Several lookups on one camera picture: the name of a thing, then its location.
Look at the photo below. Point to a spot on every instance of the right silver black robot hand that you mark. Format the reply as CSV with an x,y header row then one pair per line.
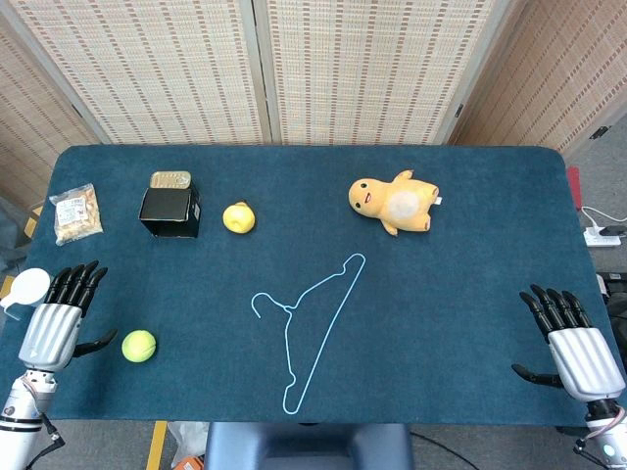
x,y
583,360

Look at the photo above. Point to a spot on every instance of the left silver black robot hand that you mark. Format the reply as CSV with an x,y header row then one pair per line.
x,y
49,333

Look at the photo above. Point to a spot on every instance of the yellow-green tennis ball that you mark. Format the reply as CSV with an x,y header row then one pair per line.
x,y
139,345

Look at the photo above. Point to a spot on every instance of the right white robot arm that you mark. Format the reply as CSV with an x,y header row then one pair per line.
x,y
607,431

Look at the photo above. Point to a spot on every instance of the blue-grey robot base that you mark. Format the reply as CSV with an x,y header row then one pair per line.
x,y
308,448

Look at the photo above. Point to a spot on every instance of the black open cardboard box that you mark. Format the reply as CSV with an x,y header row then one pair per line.
x,y
171,210

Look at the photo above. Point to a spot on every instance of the white and blue pitcher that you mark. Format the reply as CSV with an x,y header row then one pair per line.
x,y
24,291

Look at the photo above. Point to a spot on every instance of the black device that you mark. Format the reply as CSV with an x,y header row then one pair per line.
x,y
614,298

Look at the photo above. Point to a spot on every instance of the clear snack bag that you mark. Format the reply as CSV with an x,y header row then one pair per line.
x,y
77,214

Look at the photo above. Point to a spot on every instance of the white power strip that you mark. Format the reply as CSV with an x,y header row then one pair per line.
x,y
601,238

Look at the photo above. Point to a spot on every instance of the clear plastic bag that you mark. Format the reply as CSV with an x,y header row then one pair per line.
x,y
188,440

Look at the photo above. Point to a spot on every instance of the red flat object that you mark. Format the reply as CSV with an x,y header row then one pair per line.
x,y
573,183

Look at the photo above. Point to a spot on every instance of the dark blue table mat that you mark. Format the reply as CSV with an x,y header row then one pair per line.
x,y
392,343

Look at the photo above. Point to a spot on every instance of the gold flat tin can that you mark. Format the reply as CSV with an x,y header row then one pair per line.
x,y
170,179

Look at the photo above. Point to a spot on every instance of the woven bamboo screen panel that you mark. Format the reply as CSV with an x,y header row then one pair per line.
x,y
362,68
147,68
548,73
29,127

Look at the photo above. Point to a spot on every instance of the yellow toy lemon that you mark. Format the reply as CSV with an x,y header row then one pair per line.
x,y
238,217

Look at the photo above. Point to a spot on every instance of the yellow plush duck toy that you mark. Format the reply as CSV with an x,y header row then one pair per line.
x,y
392,201

